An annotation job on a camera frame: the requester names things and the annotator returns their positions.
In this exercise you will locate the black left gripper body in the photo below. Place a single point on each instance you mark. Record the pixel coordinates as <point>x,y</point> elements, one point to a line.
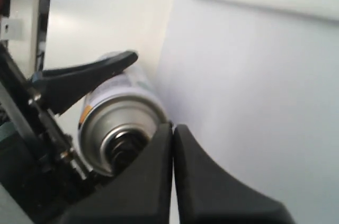
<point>40,167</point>

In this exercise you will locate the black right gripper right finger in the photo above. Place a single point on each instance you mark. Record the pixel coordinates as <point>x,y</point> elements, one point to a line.
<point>206,193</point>

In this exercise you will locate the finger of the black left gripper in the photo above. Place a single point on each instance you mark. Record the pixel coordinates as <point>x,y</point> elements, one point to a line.
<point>61,88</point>

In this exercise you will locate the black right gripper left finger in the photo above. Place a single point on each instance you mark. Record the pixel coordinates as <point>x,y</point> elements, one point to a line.
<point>140,194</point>

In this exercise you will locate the white spray can coloured dots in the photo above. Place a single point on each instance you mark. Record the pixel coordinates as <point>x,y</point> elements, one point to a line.
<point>118,120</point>

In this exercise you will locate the white paper sheet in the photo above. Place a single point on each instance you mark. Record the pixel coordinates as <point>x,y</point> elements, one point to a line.
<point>259,90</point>

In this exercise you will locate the metal frame at table edge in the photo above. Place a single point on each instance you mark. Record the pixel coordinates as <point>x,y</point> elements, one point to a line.
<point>24,26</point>

